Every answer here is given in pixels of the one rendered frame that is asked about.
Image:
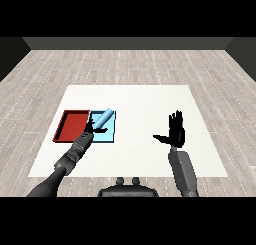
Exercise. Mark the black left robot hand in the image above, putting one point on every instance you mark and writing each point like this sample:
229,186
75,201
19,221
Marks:
90,126

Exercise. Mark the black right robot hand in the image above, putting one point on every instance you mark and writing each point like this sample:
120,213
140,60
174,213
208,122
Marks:
176,130

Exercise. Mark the light blue can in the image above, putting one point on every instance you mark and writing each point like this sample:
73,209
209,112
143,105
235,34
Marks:
103,119

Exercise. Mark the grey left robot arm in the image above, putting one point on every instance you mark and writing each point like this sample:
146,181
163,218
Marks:
75,151

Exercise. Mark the light blue shallow open box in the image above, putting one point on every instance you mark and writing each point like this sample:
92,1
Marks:
106,134

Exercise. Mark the red shallow open box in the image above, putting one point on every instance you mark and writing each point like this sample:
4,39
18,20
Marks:
71,125

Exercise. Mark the dark grey robot body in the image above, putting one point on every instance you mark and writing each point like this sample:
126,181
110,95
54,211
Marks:
128,190

